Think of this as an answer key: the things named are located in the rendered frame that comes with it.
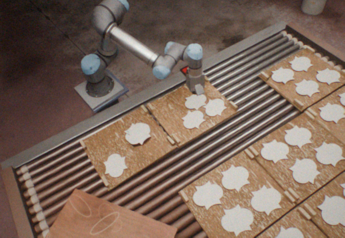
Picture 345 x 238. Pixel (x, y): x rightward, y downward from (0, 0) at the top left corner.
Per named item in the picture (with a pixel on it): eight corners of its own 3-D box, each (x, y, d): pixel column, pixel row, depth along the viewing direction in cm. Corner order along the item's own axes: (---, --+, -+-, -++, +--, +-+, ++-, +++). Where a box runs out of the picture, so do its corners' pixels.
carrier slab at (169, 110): (146, 106, 177) (146, 105, 176) (202, 77, 189) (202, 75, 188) (178, 148, 158) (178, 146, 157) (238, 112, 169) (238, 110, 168)
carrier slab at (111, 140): (80, 143, 165) (79, 141, 163) (142, 107, 177) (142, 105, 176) (109, 192, 146) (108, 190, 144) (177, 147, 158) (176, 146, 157)
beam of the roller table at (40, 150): (5, 167, 166) (-1, 162, 161) (280, 26, 224) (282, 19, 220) (8, 179, 161) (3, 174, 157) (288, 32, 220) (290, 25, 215)
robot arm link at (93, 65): (82, 79, 186) (74, 63, 175) (95, 65, 192) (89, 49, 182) (97, 85, 182) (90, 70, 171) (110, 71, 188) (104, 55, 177)
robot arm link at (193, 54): (189, 40, 146) (205, 44, 143) (190, 57, 155) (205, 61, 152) (182, 50, 142) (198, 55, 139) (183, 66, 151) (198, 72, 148)
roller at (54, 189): (29, 201, 150) (24, 198, 147) (305, 47, 205) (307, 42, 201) (31, 210, 148) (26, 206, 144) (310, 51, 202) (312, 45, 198)
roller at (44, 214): (34, 218, 145) (30, 215, 141) (316, 55, 199) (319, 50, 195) (37, 226, 142) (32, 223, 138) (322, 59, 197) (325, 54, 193)
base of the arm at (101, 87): (84, 86, 196) (79, 75, 188) (103, 74, 201) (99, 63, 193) (96, 99, 188) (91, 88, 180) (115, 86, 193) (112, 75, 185)
